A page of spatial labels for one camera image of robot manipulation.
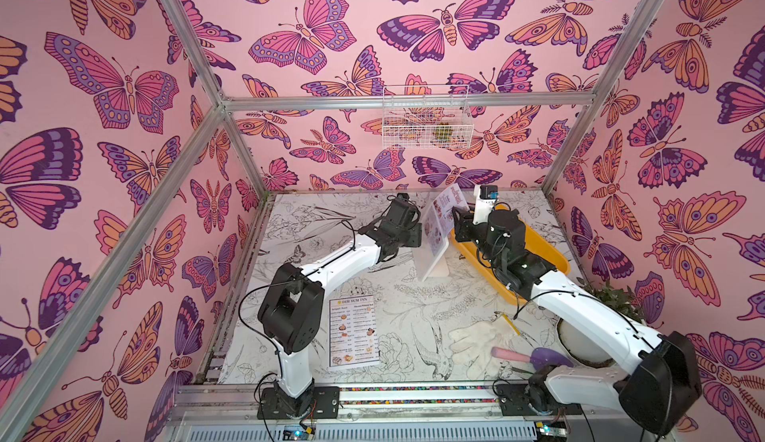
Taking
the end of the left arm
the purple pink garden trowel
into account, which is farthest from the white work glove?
the end of the left arm

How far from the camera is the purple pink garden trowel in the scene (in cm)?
79

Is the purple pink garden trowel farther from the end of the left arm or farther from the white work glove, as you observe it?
the end of the left arm

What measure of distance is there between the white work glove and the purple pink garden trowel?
0.05 feet

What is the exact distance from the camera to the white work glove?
0.81 m
